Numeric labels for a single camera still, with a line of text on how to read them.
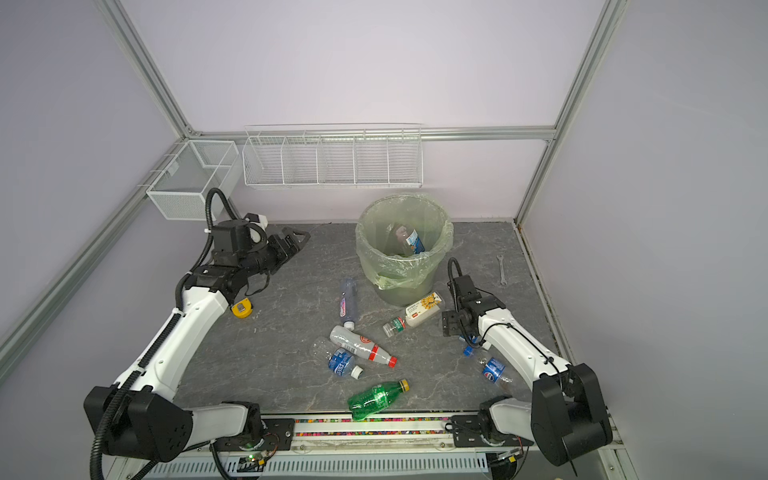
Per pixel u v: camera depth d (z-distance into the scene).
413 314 0.89
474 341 0.84
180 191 0.82
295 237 0.70
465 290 0.68
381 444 0.74
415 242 0.96
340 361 0.80
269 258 0.67
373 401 0.74
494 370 0.79
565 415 0.41
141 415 0.39
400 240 0.98
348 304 0.93
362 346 0.84
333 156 0.99
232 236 0.57
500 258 1.08
